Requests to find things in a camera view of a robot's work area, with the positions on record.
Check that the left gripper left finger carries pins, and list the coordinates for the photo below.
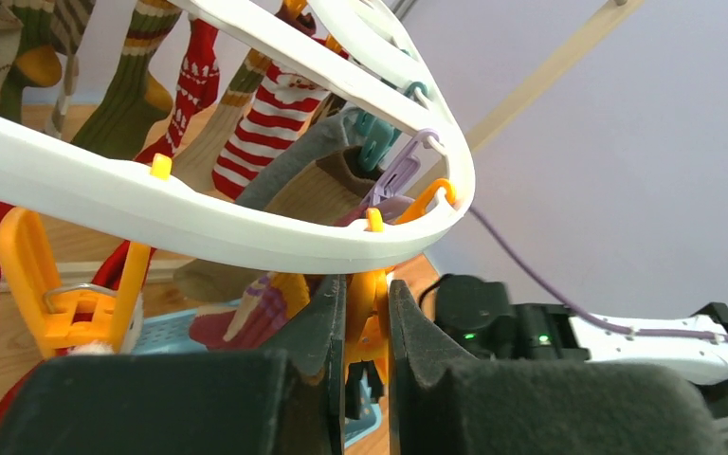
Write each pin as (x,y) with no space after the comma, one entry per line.
(285,397)

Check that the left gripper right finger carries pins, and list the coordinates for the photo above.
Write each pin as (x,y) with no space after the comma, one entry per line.
(443,400)

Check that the lilac clothes peg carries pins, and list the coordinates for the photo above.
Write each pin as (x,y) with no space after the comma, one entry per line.
(400,171)

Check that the orange clothes peg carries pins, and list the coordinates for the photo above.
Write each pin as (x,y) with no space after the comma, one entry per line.
(366,338)
(46,305)

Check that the teal clothes peg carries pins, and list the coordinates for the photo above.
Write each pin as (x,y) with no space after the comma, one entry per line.
(379,137)

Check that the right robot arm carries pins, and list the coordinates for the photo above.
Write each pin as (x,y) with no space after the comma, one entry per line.
(481,318)

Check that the purple mustard hanging sock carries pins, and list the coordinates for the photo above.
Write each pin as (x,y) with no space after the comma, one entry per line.
(264,308)

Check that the olive tan hanging sock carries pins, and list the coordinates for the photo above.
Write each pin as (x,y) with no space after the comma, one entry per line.
(324,192)

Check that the grey hanging sock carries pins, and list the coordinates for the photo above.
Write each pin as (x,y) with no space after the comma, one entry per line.
(327,136)

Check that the red white striped sock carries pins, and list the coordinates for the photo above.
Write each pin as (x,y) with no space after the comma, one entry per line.
(281,105)

